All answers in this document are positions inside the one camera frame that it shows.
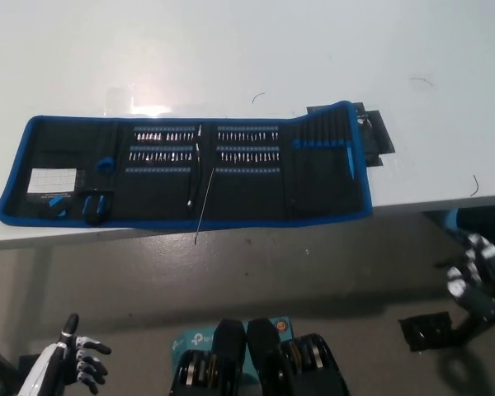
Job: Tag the blue plastic spudger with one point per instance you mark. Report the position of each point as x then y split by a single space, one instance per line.
350 163

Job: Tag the white grid card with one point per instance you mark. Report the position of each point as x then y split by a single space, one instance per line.
51 180

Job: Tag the blue triangular picks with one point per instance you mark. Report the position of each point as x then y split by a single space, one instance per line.
57 204

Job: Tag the blue strip of screwdriver bits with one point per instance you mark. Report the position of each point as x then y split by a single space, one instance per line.
247 129
247 148
247 169
161 148
165 129

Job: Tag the black tool row blue collars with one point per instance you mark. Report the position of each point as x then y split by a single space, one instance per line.
321 143

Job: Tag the blue object under table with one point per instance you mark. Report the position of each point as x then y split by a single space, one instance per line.
451 218

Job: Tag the blue round cap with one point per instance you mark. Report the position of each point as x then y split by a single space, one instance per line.
104 165

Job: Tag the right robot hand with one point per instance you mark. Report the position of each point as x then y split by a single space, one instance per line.
484 297

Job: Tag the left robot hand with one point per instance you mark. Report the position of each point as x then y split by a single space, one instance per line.
45 367

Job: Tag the teal tp-link box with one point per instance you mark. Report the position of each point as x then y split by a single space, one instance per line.
194 340

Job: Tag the black tape patch on table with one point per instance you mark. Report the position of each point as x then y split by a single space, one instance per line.
379 140

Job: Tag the black flexible extension shaft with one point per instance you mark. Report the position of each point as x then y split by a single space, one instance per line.
197 165

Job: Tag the blue-edged black toolkit roll case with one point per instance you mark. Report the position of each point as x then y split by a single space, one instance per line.
247 194

